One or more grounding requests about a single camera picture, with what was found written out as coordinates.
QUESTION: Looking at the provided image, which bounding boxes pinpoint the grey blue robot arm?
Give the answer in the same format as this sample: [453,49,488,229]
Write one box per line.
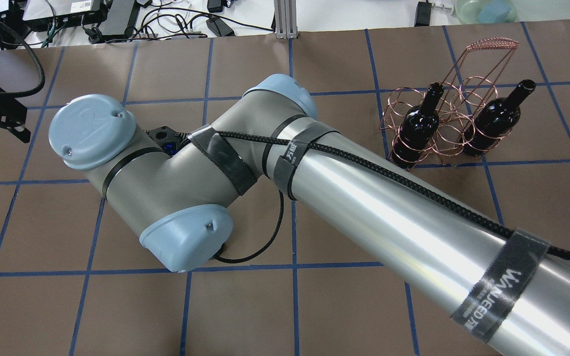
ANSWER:
[49,74,570,356]

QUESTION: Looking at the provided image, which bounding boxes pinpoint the dark wine bottle near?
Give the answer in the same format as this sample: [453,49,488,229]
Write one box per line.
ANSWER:
[391,83,445,169]

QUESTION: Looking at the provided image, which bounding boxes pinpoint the dark wine bottle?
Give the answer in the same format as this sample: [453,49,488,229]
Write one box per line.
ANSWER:
[462,79,536,156]
[391,83,445,169]

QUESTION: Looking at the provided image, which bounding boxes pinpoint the dark wine bottle far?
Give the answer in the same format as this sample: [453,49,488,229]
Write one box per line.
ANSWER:
[462,79,536,156]

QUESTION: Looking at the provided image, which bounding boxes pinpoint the black power adapter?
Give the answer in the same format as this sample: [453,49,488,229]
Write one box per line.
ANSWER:
[414,0,432,27]

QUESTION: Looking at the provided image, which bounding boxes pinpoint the black power brick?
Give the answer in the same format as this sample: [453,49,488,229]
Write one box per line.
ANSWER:
[100,0,140,41]

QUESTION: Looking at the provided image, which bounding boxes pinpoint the green glass bowl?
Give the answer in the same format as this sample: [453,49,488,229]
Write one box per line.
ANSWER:
[454,0,518,24]

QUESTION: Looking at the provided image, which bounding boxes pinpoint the blue sponge block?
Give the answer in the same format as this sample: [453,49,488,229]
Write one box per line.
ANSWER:
[476,0,513,23]

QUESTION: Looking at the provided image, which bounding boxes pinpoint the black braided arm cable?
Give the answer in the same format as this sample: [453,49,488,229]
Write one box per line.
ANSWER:
[181,131,570,270]

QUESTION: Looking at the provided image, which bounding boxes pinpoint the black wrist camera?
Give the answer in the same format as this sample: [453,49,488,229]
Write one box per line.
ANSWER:
[144,126,188,156]

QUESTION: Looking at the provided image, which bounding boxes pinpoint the copper wire wine basket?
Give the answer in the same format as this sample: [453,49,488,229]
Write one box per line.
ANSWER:
[380,37,520,170]

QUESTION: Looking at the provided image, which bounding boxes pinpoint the aluminium frame post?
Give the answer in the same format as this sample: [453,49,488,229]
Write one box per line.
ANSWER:
[274,0,299,39]

